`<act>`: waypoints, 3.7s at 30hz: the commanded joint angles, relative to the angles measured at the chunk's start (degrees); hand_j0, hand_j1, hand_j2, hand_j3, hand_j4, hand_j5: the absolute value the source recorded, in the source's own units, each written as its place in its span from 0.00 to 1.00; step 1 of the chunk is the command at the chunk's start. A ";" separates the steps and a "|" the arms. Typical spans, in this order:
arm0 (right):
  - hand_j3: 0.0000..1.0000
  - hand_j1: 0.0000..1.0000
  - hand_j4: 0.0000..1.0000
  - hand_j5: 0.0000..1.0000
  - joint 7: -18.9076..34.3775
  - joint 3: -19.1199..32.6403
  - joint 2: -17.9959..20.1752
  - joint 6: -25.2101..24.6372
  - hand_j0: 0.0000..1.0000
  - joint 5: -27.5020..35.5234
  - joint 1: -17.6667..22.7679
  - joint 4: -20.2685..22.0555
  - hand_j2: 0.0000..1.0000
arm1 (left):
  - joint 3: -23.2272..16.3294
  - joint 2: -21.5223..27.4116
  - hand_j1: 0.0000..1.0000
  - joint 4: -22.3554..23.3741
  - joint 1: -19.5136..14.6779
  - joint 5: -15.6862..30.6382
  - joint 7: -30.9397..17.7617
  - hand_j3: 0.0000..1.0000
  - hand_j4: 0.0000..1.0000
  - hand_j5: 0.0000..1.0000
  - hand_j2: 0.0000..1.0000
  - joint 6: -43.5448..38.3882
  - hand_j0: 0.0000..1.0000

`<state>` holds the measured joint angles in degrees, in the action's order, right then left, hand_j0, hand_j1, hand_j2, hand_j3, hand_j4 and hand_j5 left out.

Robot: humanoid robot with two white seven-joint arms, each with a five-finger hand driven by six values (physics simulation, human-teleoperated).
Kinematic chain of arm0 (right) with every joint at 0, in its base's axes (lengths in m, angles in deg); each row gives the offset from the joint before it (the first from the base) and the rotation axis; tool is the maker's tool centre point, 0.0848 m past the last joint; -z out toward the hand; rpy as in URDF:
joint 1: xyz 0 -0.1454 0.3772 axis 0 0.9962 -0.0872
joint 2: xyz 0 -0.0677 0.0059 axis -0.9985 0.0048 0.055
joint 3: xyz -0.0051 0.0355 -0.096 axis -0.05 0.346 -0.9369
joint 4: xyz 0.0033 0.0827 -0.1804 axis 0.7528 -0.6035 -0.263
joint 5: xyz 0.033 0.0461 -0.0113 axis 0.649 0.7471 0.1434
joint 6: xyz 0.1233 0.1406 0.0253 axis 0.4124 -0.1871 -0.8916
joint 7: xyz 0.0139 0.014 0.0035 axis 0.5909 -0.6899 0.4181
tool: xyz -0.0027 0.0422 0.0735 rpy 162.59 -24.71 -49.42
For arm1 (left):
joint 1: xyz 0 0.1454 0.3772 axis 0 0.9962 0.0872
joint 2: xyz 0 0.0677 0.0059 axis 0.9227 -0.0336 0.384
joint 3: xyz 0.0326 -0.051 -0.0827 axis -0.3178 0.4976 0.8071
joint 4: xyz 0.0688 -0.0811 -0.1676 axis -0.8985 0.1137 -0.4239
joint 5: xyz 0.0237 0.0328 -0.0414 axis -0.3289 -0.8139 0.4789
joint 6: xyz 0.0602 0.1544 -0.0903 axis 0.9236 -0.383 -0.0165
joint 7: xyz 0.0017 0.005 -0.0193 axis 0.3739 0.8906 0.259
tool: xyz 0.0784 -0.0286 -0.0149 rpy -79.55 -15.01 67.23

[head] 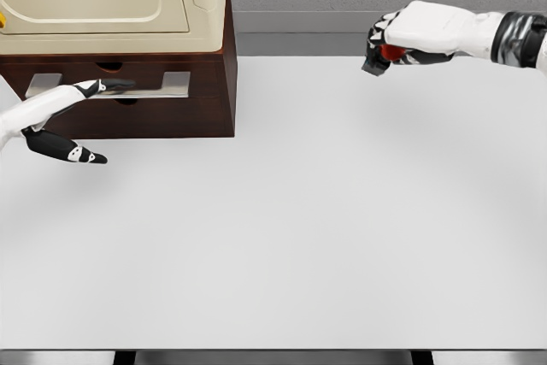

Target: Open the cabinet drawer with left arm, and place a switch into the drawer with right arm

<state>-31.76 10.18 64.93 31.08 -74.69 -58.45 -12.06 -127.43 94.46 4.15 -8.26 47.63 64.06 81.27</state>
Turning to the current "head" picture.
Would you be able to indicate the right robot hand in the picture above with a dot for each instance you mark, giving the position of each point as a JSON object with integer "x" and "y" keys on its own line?
{"x": 423, "y": 27}

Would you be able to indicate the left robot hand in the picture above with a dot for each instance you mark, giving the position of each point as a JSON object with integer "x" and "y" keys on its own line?
{"x": 47, "y": 102}

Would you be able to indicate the red and black switch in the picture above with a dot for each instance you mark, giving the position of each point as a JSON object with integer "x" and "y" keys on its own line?
{"x": 391, "y": 52}

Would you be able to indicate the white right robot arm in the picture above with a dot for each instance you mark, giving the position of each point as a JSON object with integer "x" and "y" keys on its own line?
{"x": 508, "y": 38}

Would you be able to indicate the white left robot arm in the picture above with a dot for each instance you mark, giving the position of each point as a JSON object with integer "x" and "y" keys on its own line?
{"x": 4, "y": 130}

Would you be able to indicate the brown wooden cabinet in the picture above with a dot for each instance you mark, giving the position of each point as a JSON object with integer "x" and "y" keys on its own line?
{"x": 228, "y": 83}

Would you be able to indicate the yellow knob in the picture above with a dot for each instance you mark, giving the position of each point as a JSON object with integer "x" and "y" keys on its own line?
{"x": 2, "y": 21}

